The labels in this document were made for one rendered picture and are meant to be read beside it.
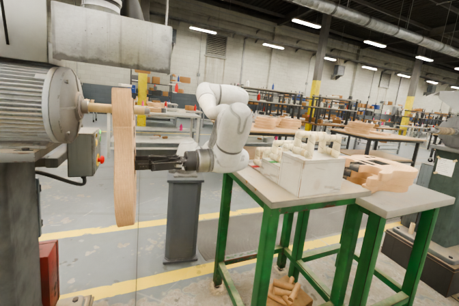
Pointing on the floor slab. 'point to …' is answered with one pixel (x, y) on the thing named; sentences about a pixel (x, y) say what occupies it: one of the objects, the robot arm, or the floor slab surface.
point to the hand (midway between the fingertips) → (135, 162)
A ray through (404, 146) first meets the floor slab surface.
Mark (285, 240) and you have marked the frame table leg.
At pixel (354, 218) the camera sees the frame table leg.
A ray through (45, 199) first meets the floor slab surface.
